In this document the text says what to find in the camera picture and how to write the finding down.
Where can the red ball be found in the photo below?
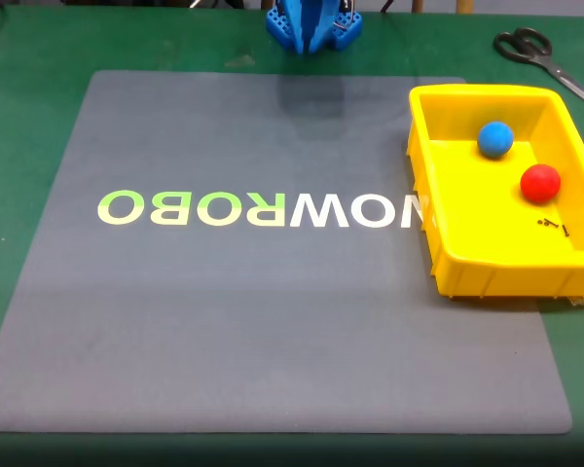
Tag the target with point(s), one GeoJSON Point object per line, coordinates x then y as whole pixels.
{"type": "Point", "coordinates": [540, 183]}

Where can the blue ball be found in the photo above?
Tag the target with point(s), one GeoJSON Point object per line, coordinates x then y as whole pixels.
{"type": "Point", "coordinates": [495, 139]}

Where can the yellow plastic bin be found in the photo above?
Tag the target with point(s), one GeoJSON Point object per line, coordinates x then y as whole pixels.
{"type": "Point", "coordinates": [486, 228]}

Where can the black scissors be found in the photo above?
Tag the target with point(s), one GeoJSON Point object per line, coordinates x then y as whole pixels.
{"type": "Point", "coordinates": [525, 44]}

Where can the grey mat with lettering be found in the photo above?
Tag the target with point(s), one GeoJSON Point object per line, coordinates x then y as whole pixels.
{"type": "Point", "coordinates": [224, 316]}

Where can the wooden post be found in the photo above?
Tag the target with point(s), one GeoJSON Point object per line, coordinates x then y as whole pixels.
{"type": "Point", "coordinates": [417, 4]}
{"type": "Point", "coordinates": [464, 6]}

